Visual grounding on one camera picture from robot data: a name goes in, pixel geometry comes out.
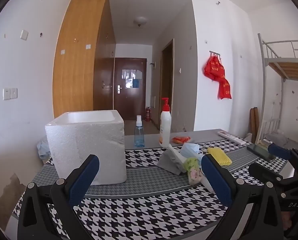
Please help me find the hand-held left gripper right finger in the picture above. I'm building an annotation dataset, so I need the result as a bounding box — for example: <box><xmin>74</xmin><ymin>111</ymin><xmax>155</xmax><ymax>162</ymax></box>
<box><xmin>201</xmin><ymin>154</ymin><xmax>286</xmax><ymax>240</ymax></box>

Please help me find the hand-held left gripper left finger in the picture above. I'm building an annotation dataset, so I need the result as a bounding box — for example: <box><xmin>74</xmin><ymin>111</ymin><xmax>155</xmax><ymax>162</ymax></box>
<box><xmin>17</xmin><ymin>154</ymin><xmax>101</xmax><ymax>240</ymax></box>

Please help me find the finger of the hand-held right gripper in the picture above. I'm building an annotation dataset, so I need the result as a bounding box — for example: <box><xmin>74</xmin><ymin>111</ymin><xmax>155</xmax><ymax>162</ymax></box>
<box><xmin>248</xmin><ymin>163</ymin><xmax>298</xmax><ymax>188</ymax></box>
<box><xmin>268</xmin><ymin>144</ymin><xmax>298</xmax><ymax>178</ymax></box>

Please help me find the yellow scrub brush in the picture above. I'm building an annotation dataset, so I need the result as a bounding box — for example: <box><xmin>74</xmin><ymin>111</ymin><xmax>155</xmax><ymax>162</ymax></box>
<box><xmin>207</xmin><ymin>147</ymin><xmax>232</xmax><ymax>167</ymax></box>

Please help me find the white foam box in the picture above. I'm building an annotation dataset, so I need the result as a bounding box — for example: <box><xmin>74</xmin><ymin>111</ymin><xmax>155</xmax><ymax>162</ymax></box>
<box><xmin>45</xmin><ymin>109</ymin><xmax>128</xmax><ymax>187</ymax></box>

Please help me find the green floral tissue packet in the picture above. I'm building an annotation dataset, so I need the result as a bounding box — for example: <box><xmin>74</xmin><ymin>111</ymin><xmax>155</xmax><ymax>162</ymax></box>
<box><xmin>183</xmin><ymin>157</ymin><xmax>204</xmax><ymax>185</ymax></box>

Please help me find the blue face mask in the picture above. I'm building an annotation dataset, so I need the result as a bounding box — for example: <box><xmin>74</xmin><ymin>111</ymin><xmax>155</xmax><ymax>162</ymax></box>
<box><xmin>180</xmin><ymin>143</ymin><xmax>204</xmax><ymax>162</ymax></box>

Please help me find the grey cloth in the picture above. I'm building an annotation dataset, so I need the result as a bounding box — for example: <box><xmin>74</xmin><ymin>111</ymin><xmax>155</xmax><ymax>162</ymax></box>
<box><xmin>156</xmin><ymin>151</ymin><xmax>187</xmax><ymax>175</ymax></box>

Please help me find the grey bedding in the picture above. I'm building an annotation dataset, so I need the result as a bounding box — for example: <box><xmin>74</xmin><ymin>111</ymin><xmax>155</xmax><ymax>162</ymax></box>
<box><xmin>263</xmin><ymin>132</ymin><xmax>293</xmax><ymax>147</ymax></box>

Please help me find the black smartphone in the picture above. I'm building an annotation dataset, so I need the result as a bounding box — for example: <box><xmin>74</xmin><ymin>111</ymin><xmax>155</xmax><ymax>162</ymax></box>
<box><xmin>247</xmin><ymin>144</ymin><xmax>277</xmax><ymax>161</ymax></box>

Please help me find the white remote control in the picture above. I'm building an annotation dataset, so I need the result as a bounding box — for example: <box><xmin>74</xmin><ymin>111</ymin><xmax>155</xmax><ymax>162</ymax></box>
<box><xmin>218</xmin><ymin>131</ymin><xmax>246</xmax><ymax>145</ymax></box>

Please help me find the pale plastic bag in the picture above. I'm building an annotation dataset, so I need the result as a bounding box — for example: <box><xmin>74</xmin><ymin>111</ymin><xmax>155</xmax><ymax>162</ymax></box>
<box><xmin>36</xmin><ymin>139</ymin><xmax>50</xmax><ymax>160</ymax></box>

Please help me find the red snack packet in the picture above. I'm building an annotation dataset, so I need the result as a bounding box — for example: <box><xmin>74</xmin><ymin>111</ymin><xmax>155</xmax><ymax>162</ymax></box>
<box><xmin>171</xmin><ymin>136</ymin><xmax>191</xmax><ymax>145</ymax></box>

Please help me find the houndstooth tablecloth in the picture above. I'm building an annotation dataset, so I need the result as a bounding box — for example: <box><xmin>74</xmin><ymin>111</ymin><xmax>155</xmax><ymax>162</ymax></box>
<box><xmin>12</xmin><ymin>129</ymin><xmax>297</xmax><ymax>240</ymax></box>

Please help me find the blue spray bottle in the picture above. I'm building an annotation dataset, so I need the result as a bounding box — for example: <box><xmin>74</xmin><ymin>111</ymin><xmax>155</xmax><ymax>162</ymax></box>
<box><xmin>135</xmin><ymin>115</ymin><xmax>145</xmax><ymax>148</ymax></box>

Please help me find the white red-pump lotion bottle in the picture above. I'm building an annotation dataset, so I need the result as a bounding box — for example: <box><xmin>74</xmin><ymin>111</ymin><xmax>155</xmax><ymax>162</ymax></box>
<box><xmin>159</xmin><ymin>97</ymin><xmax>171</xmax><ymax>148</ymax></box>

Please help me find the red printed bag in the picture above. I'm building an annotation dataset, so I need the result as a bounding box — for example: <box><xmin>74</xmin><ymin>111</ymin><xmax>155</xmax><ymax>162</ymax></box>
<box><xmin>203</xmin><ymin>54</ymin><xmax>226</xmax><ymax>83</ymax></box>
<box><xmin>218</xmin><ymin>77</ymin><xmax>232</xmax><ymax>100</ymax></box>

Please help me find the metal bunk bed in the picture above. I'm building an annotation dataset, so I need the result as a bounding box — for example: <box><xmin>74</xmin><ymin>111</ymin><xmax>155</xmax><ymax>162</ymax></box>
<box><xmin>258</xmin><ymin>33</ymin><xmax>298</xmax><ymax>145</ymax></box>

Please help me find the dark brown entrance door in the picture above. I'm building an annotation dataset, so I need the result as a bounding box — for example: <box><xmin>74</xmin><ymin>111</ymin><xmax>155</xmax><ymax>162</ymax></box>
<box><xmin>114</xmin><ymin>57</ymin><xmax>147</xmax><ymax>121</ymax></box>

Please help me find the wooden wardrobe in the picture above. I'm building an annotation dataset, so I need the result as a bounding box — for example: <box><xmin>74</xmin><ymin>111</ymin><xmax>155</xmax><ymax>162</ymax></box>
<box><xmin>52</xmin><ymin>0</ymin><xmax>116</xmax><ymax>119</ymax></box>

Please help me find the brown side door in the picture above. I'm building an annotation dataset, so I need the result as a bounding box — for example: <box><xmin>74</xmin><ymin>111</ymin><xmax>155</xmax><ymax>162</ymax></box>
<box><xmin>161</xmin><ymin>39</ymin><xmax>175</xmax><ymax>130</ymax></box>

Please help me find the white paper notice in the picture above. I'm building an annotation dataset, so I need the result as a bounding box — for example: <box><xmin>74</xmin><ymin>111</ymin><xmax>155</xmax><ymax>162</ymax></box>
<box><xmin>121</xmin><ymin>69</ymin><xmax>142</xmax><ymax>88</ymax></box>

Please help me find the round ceiling lamp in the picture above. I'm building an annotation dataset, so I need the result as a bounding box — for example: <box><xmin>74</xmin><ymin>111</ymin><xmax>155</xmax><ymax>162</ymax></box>
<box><xmin>133</xmin><ymin>17</ymin><xmax>149</xmax><ymax>27</ymax></box>

